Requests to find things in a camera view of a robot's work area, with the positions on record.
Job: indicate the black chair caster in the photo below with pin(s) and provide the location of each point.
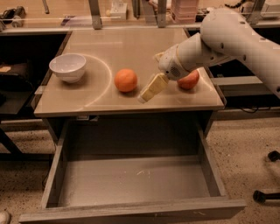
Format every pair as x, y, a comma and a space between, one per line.
274, 156
261, 197

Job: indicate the black chair caster upper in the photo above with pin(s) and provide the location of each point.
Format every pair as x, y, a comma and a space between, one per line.
274, 156

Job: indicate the orange fruit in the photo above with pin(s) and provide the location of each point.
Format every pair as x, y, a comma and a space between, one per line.
125, 80

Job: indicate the white box on shelf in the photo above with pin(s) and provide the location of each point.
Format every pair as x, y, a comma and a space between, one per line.
118, 10

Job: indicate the pink stacked trays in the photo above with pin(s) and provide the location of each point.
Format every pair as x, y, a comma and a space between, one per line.
184, 11

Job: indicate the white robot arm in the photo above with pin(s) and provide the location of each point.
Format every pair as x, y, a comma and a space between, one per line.
224, 35

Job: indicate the black side table left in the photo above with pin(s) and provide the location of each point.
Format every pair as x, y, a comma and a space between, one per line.
17, 92

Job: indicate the white ceramic bowl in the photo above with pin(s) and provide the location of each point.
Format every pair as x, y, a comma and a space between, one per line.
68, 67

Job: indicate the black chair caster lower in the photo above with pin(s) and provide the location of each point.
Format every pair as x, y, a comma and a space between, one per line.
261, 197

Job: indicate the grey cabinet with beige top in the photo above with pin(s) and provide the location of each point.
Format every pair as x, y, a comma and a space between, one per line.
108, 51

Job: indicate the red apple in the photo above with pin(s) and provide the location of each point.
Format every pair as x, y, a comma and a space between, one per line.
190, 81

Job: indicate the open grey wooden drawer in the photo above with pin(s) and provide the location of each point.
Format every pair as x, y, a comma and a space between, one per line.
133, 171

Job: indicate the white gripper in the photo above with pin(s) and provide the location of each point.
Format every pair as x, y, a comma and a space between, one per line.
170, 65

